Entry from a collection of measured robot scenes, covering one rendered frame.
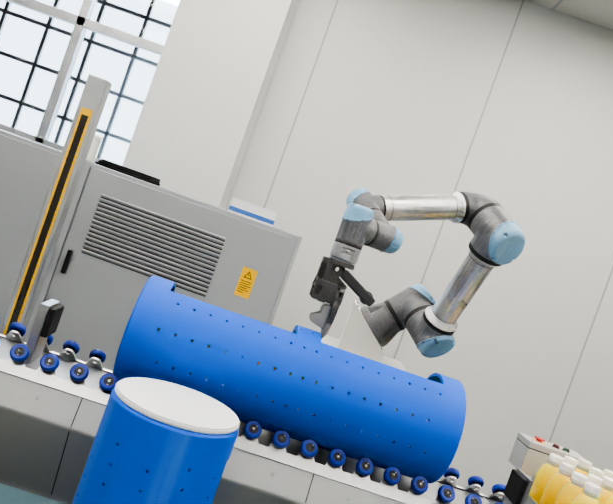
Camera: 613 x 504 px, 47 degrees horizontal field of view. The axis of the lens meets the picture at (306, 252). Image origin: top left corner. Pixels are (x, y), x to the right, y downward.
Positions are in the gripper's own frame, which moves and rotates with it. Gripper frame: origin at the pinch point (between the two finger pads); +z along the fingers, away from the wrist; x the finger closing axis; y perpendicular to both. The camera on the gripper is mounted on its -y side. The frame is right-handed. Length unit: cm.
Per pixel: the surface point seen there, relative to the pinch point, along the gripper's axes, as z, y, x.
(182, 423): 20, 28, 47
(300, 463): 30.9, -3.4, 11.6
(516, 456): 20, -75, -29
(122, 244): 11, 84, -166
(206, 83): -91, 84, -264
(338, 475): 30.9, -13.6, 11.5
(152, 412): 19, 34, 46
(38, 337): 23, 69, 5
